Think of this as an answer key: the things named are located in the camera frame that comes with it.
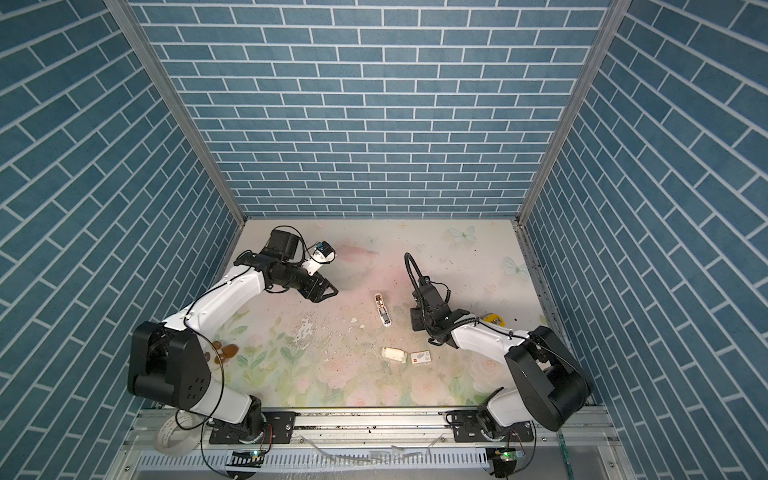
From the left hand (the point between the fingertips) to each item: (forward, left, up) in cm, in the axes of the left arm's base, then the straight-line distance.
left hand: (328, 283), depth 85 cm
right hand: (-3, -26, -10) cm, 28 cm away
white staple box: (-17, -27, -12) cm, 34 cm away
